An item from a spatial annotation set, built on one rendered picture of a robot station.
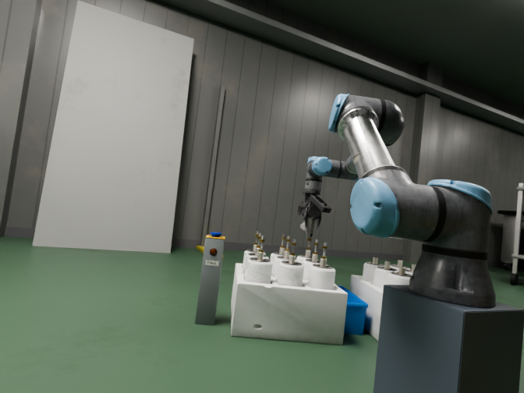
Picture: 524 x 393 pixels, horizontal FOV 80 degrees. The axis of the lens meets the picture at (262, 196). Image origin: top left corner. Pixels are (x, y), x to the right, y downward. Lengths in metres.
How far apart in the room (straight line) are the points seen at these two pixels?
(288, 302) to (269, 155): 2.51
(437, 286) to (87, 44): 2.96
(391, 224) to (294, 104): 3.18
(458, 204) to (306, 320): 0.67
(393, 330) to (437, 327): 0.10
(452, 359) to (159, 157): 2.52
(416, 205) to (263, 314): 0.68
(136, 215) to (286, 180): 1.67
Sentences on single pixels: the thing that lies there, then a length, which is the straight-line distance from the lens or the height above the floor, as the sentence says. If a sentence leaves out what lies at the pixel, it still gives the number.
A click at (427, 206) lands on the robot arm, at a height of 0.47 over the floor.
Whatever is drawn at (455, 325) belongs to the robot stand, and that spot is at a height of 0.27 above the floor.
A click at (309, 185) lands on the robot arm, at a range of 1.42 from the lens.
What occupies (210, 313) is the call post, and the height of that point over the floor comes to 0.04.
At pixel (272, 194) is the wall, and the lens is 3.47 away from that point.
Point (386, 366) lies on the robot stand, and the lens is 0.79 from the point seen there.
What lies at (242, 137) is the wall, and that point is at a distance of 3.38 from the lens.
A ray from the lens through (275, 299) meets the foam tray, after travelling 1.13.
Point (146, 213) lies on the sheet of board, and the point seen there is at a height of 0.31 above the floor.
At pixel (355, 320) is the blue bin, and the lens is 1.35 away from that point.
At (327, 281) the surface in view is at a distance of 1.19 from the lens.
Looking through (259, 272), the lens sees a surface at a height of 0.22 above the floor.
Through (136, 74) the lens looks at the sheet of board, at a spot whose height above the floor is 1.47.
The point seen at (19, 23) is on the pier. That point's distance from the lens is 3.34.
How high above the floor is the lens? 0.43
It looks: 3 degrees up
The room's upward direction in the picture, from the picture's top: 7 degrees clockwise
